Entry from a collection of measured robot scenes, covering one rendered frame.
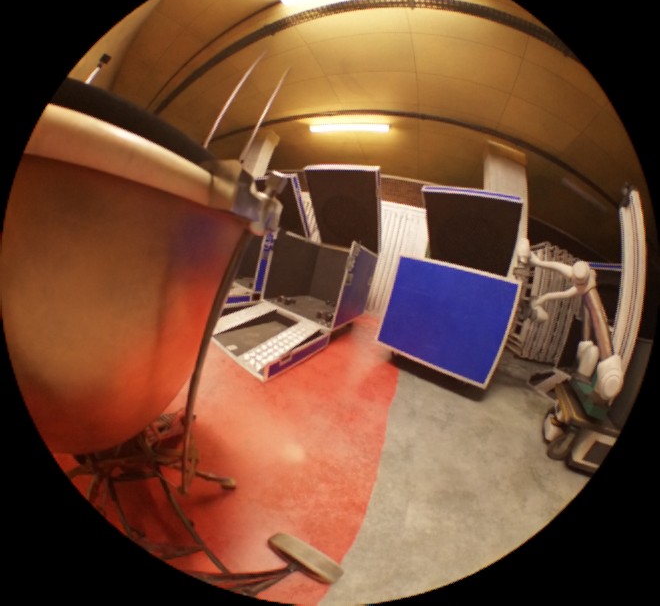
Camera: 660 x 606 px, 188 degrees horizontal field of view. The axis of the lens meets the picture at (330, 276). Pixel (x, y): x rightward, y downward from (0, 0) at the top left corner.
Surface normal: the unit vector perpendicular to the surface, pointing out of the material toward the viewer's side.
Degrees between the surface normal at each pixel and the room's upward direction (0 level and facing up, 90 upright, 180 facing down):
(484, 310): 90
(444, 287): 90
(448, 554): 0
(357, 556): 0
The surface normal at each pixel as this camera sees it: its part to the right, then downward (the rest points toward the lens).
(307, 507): 0.24, -0.97
